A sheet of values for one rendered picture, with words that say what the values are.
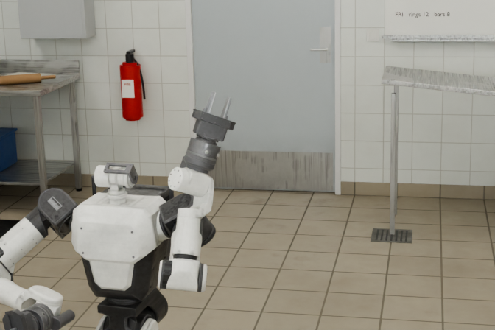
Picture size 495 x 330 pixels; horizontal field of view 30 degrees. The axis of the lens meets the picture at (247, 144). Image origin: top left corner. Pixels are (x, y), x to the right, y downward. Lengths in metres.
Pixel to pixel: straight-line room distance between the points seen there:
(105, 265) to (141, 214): 0.20
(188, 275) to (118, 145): 4.49
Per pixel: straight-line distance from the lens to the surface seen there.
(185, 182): 2.53
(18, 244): 2.91
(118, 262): 2.81
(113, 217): 2.78
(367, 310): 4.79
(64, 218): 2.89
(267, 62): 6.59
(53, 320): 2.70
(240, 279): 5.18
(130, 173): 2.76
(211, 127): 2.56
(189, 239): 2.52
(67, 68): 6.90
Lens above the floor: 1.93
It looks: 14 degrees down
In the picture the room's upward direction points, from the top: 1 degrees counter-clockwise
